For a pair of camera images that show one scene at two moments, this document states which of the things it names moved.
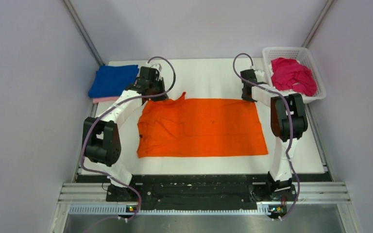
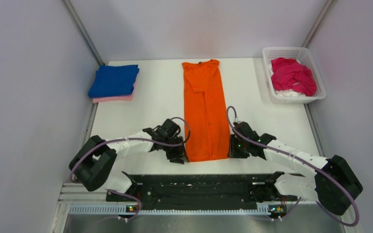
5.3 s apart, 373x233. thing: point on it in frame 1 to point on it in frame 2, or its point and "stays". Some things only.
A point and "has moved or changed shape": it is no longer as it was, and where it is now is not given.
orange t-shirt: x=186 y=127 has moved or changed shape
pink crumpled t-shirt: x=288 y=74 stays
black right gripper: x=244 y=97 to x=234 y=153
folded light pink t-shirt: x=97 y=100 stays
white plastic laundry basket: x=292 y=70 stays
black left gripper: x=163 y=97 to x=178 y=157
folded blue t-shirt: x=111 y=81 stays
